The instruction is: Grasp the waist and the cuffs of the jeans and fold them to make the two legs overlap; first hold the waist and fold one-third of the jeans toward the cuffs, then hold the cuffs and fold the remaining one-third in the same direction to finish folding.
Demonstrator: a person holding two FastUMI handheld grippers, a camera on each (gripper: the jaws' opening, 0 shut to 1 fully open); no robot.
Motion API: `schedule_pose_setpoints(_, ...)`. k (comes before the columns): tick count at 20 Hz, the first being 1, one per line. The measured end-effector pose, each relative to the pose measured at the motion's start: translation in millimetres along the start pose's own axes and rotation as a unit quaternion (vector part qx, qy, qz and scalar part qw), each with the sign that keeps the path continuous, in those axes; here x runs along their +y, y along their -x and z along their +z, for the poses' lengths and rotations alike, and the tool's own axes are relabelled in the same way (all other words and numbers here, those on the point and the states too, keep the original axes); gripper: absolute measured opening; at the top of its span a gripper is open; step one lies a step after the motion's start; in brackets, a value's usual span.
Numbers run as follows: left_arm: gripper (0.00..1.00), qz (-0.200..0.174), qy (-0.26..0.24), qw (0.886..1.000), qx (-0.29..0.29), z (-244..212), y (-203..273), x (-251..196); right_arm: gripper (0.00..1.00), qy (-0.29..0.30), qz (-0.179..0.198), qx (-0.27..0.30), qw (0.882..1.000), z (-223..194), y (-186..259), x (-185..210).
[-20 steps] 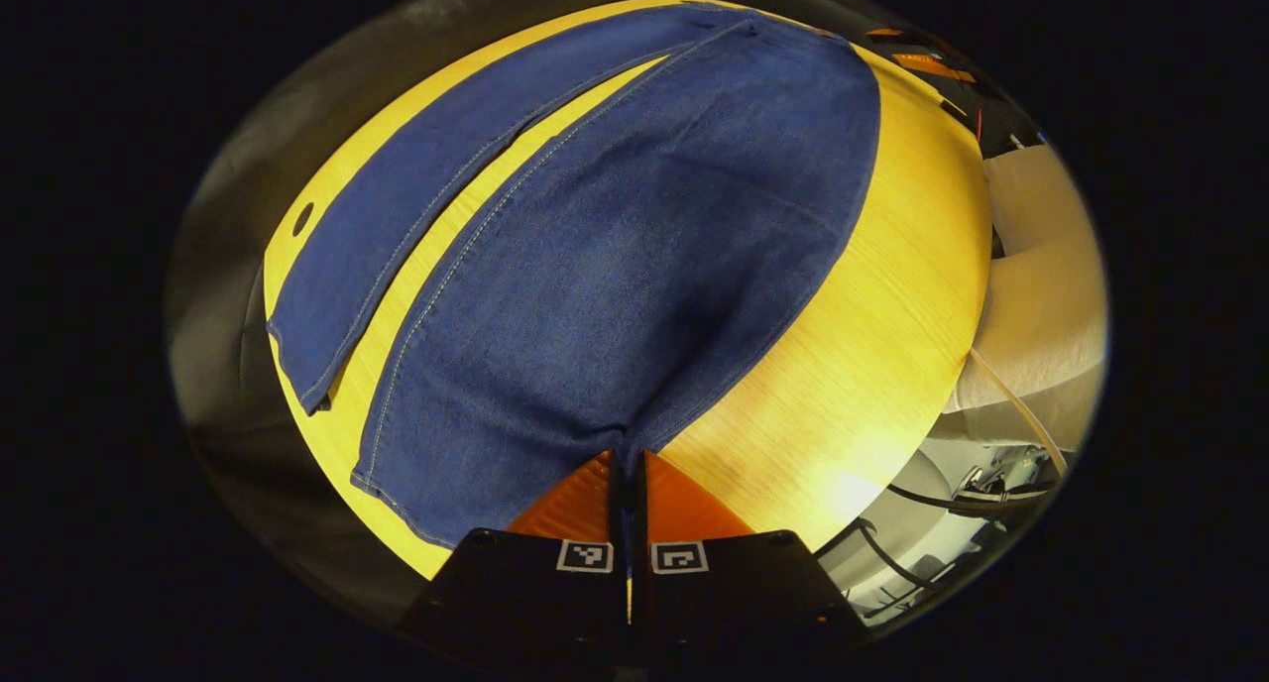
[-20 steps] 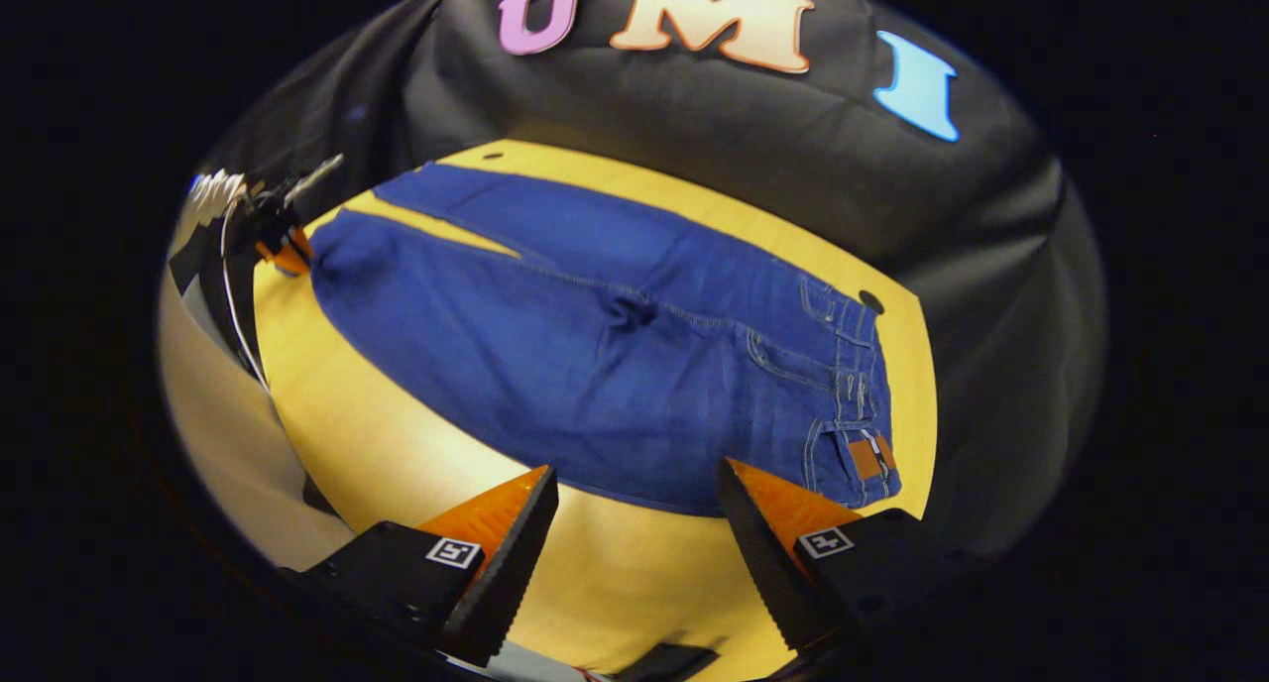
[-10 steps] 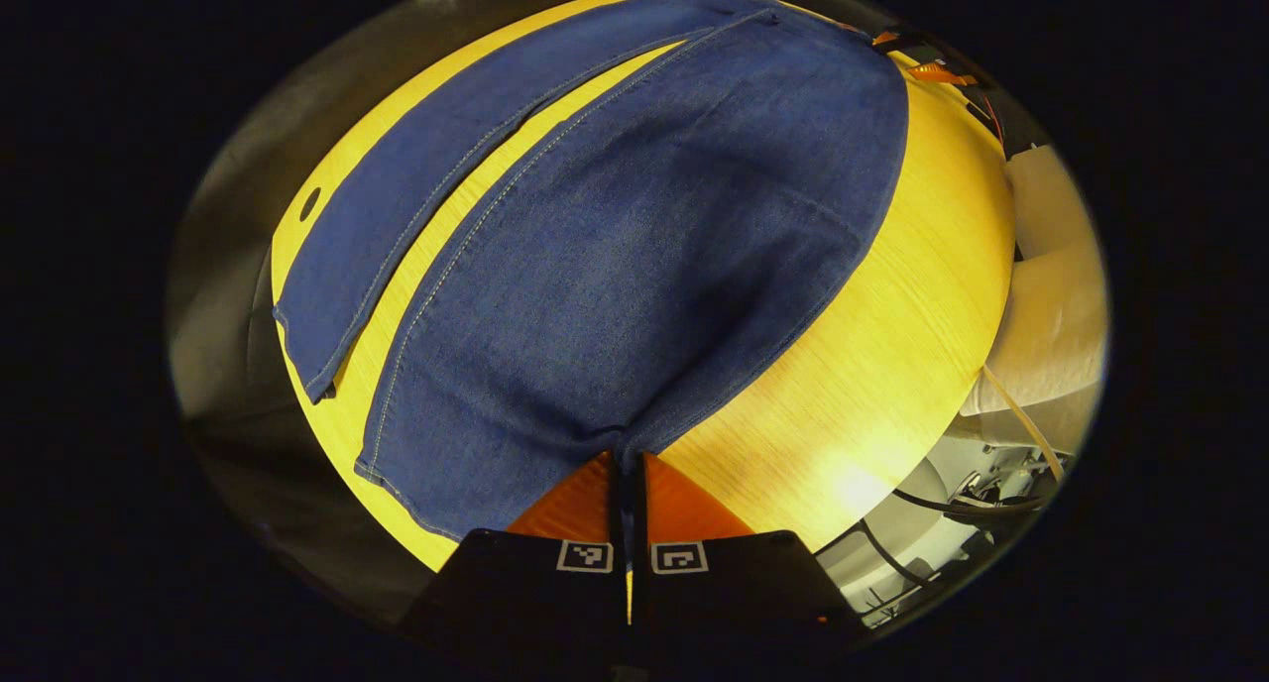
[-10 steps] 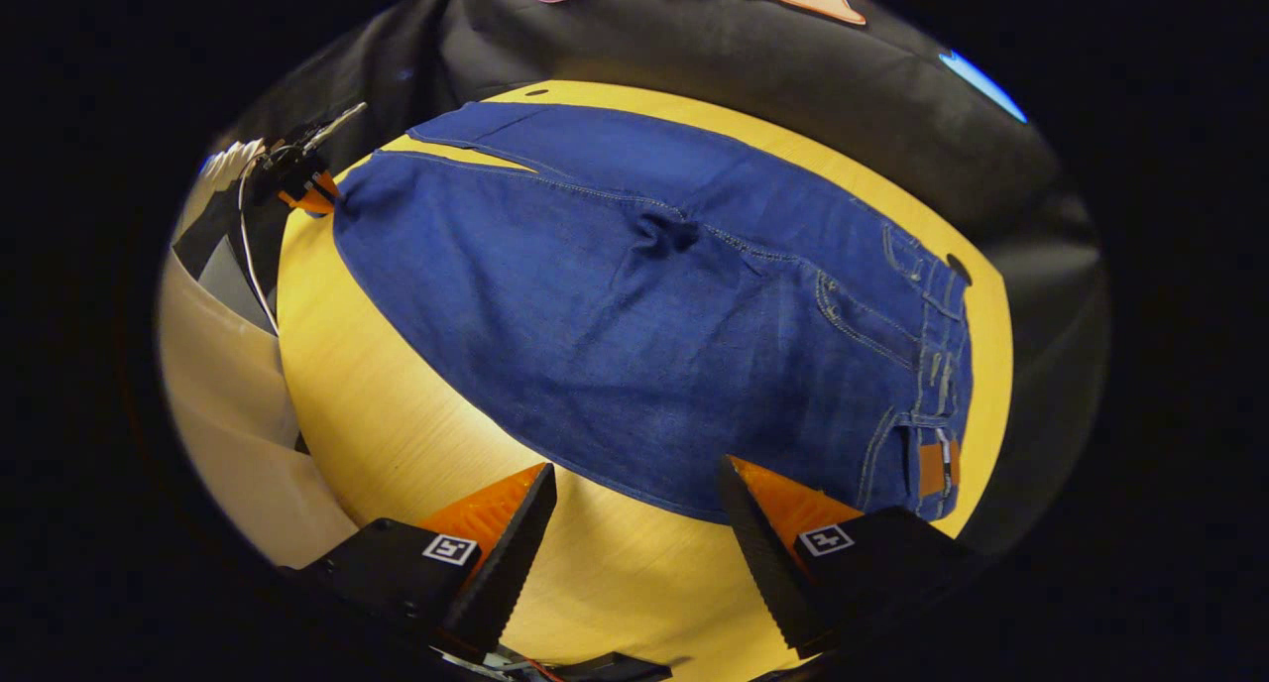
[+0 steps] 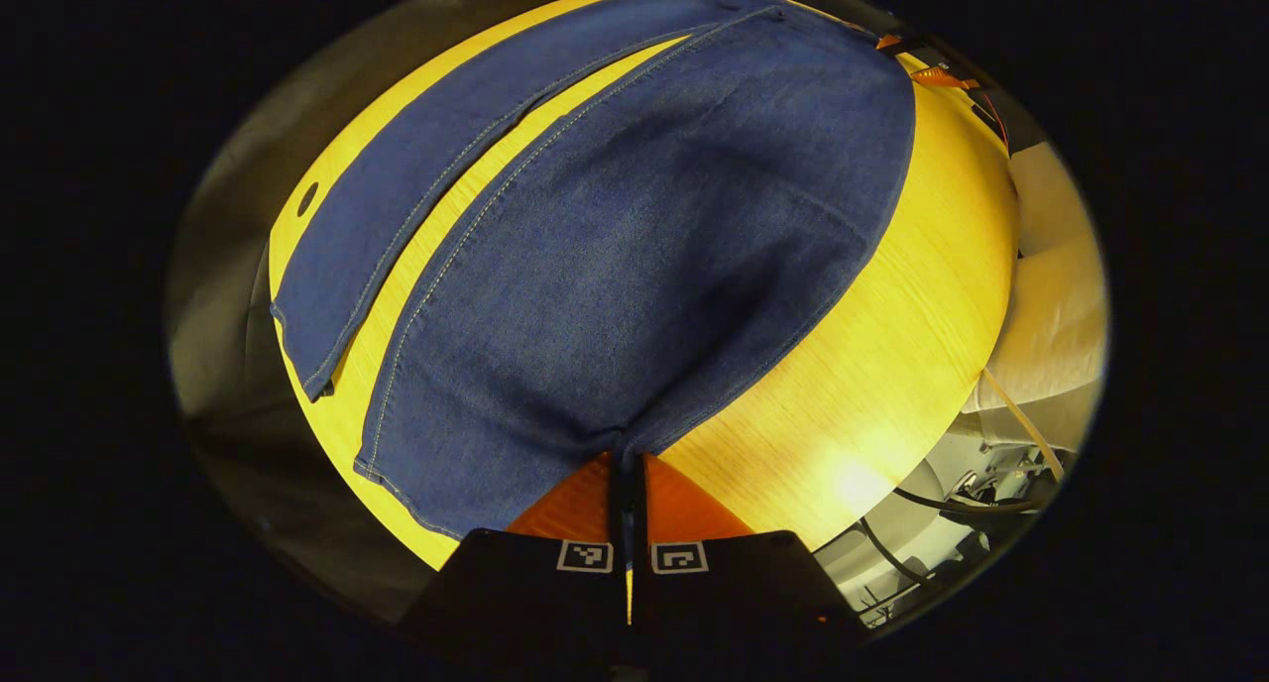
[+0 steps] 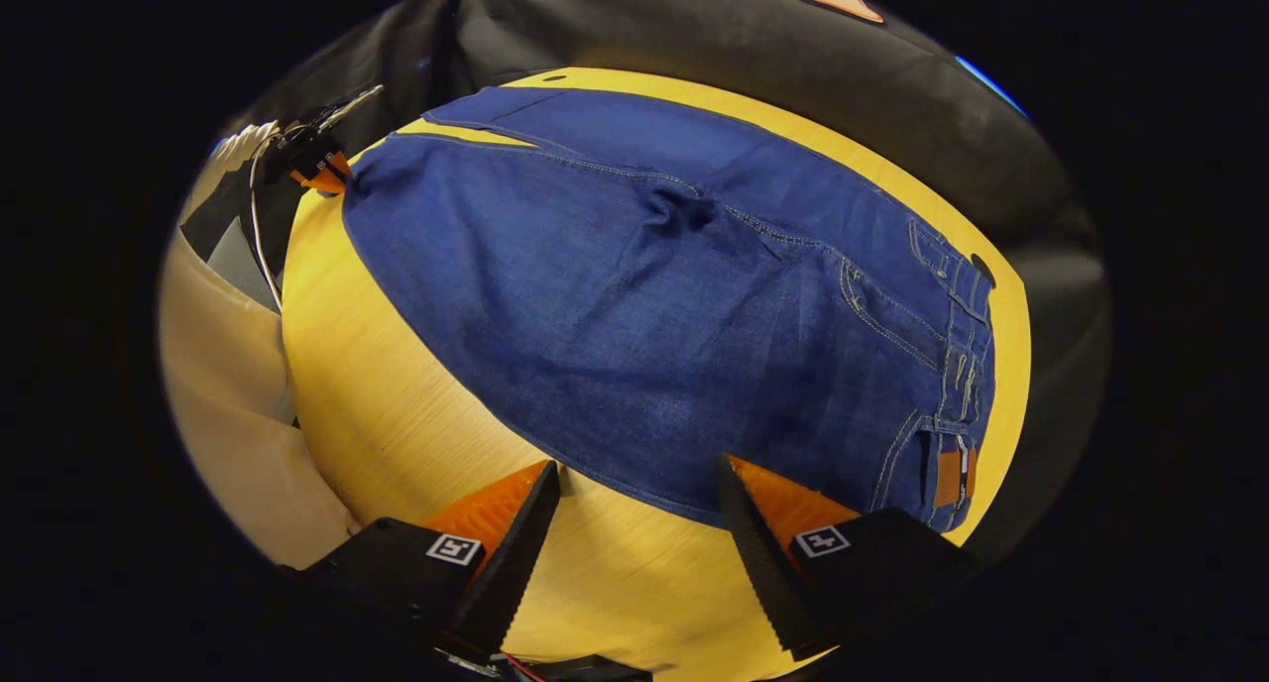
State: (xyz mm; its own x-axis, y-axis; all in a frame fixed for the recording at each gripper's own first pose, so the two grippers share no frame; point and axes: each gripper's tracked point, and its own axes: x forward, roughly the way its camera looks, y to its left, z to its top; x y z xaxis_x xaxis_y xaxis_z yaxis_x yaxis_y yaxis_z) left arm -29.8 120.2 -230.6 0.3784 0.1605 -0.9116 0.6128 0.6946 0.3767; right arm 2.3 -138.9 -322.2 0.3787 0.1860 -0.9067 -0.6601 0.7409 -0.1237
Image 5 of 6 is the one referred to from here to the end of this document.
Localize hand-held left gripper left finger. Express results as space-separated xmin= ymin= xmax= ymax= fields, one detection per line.
xmin=397 ymin=451 xmax=633 ymax=653

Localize beige strap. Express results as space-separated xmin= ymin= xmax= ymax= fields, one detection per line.
xmin=980 ymin=365 xmax=1068 ymax=483

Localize black cable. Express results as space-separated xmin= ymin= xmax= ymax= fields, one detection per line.
xmin=858 ymin=516 xmax=935 ymax=589
xmin=890 ymin=486 xmax=1047 ymax=516

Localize person's cream clothing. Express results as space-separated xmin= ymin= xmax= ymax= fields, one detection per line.
xmin=967 ymin=142 xmax=1109 ymax=455

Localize white equipment base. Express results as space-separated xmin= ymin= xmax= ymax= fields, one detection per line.
xmin=813 ymin=414 xmax=1077 ymax=628

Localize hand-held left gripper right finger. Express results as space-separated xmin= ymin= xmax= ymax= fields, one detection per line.
xmin=632 ymin=452 xmax=864 ymax=653

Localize blue denim jeans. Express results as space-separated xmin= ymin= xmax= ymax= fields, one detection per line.
xmin=270 ymin=0 xmax=918 ymax=542

